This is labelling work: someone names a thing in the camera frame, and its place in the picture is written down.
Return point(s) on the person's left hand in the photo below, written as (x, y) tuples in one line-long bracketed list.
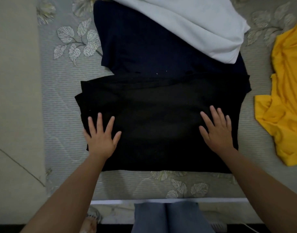
[(101, 143)]

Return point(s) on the person's right hand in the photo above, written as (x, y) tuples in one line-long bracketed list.
[(220, 137)]

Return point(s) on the person's left thumb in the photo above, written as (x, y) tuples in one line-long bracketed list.
[(117, 138)]

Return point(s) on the person's right little finger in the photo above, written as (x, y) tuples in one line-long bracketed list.
[(229, 122)]

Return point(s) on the person's left little finger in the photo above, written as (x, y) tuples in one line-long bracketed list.
[(86, 135)]

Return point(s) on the person's right thumb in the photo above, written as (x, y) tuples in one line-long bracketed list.
[(203, 133)]

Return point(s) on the person's left middle finger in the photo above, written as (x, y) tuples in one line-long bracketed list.
[(100, 123)]

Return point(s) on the person's right middle finger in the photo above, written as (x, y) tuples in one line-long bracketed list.
[(215, 115)]

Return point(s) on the black garment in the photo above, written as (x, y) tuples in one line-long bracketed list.
[(160, 123)]

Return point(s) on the person's right forearm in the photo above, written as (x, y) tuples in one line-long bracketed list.
[(265, 194)]

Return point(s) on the person's left forearm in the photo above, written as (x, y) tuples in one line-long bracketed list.
[(68, 198)]

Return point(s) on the grey leaf-print mattress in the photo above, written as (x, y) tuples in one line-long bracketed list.
[(63, 99)]

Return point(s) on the yellow garment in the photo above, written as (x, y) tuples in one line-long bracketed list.
[(287, 99)]

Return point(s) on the person's left foot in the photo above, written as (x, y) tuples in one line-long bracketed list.
[(89, 225)]

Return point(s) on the person's grey trousers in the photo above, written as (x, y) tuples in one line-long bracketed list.
[(172, 218)]

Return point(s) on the navy blue garment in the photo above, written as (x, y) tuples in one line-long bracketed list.
[(143, 43)]

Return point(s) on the white garment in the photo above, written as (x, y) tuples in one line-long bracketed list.
[(187, 21)]

